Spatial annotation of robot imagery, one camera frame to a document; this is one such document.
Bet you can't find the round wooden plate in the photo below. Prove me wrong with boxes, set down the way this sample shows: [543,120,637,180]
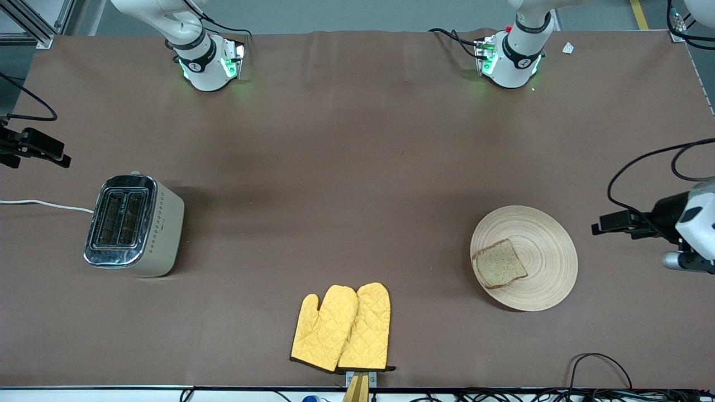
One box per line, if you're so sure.
[470,205,579,312]

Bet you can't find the brown toast slice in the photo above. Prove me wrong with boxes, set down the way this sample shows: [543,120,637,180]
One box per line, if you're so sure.
[472,238,528,290]

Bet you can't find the beige chrome toaster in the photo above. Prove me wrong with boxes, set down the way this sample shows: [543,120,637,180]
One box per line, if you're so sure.
[84,172,185,278]

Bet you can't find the brown table cover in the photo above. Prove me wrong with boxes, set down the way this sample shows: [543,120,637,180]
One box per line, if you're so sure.
[0,29,715,389]

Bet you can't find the yellow quilted oven mitt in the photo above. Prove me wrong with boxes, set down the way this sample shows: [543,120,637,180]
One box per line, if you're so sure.
[290,285,359,374]
[337,282,396,372]

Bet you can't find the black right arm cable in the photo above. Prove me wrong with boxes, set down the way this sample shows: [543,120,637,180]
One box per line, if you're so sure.
[0,73,58,122]

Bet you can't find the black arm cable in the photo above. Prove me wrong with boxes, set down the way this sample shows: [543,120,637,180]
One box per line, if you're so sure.
[0,73,58,122]
[607,138,715,225]

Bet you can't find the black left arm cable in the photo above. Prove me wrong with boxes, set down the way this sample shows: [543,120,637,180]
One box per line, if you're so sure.
[607,138,715,225]

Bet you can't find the white toaster power cord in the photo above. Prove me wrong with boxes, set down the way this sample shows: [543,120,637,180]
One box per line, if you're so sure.
[0,199,94,214]

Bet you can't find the black looped cable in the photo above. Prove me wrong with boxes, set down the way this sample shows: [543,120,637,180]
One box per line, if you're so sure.
[569,353,633,391]

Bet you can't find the black base cable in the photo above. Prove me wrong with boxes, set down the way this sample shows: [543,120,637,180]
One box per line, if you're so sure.
[428,28,482,60]

